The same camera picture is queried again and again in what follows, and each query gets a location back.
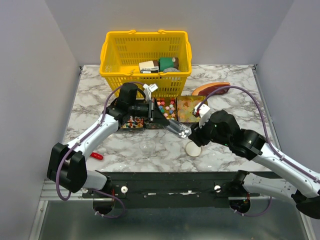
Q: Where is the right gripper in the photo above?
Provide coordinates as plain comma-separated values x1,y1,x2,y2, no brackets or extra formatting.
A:
187,113,231,147

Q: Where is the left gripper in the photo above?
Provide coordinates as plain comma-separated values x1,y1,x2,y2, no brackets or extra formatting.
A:
128,97,171,125

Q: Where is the metal scoop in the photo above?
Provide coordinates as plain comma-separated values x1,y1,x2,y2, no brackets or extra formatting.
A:
164,119,192,139

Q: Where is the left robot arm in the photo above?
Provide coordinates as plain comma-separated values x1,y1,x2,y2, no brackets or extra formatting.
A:
47,81,169,201

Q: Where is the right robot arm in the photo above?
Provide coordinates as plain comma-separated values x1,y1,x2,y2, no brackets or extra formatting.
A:
188,108,320,219

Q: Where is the tin of star candies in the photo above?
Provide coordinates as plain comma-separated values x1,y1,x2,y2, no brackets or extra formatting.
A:
144,97,177,129

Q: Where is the tin of gummy candies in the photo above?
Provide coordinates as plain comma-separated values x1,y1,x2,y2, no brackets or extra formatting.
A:
176,95,205,125

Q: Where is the round jar lid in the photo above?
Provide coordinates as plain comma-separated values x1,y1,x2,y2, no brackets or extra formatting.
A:
185,141,202,157

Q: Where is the tin of lollipops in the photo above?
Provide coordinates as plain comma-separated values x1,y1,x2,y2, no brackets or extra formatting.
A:
118,116,144,133

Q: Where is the clear glass jar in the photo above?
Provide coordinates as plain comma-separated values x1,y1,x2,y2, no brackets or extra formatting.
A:
139,137,156,157

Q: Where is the fake meat slice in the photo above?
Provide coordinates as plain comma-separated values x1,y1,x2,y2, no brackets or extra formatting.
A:
191,82,231,97

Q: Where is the black flat box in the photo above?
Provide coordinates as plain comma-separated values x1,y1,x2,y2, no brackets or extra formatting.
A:
140,70,159,74

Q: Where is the grey pouch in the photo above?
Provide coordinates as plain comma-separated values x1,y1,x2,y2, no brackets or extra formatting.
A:
163,67,180,73

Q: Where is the white brown box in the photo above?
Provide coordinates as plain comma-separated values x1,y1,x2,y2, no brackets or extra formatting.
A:
138,60,160,71

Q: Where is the green brown package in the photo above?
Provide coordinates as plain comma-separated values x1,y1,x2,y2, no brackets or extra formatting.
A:
158,57,179,72

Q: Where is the red chili pepper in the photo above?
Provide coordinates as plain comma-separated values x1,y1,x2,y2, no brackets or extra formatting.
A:
90,152,104,161

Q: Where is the yellow plastic shopping basket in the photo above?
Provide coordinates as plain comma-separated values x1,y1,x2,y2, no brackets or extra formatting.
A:
99,30,192,97

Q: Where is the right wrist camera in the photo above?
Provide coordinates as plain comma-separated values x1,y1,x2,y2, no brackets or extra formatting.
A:
193,102,211,128

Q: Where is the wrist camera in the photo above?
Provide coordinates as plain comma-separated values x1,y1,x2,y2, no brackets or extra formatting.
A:
193,102,211,128
143,83,158,101

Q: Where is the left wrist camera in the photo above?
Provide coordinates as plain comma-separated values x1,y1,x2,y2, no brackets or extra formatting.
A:
143,83,158,101

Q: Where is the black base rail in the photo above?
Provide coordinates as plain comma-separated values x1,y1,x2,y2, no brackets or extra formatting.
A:
51,170,293,210

